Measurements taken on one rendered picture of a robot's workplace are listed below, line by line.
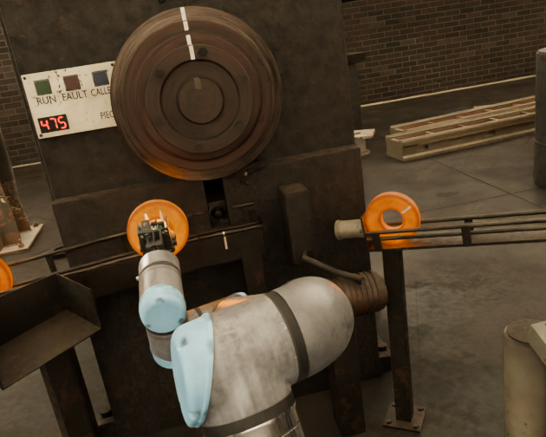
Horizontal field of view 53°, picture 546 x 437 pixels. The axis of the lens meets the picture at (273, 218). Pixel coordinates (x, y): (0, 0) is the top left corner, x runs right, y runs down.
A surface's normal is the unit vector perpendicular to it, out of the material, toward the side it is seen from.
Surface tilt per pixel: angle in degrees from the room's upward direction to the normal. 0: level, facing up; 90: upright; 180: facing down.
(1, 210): 92
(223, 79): 90
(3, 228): 90
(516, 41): 90
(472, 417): 0
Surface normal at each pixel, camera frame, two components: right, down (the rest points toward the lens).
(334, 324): 0.74, -0.22
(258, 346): 0.26, -0.29
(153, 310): 0.22, 0.47
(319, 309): 0.51, -0.57
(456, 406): -0.14, -0.93
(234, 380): 0.22, -0.07
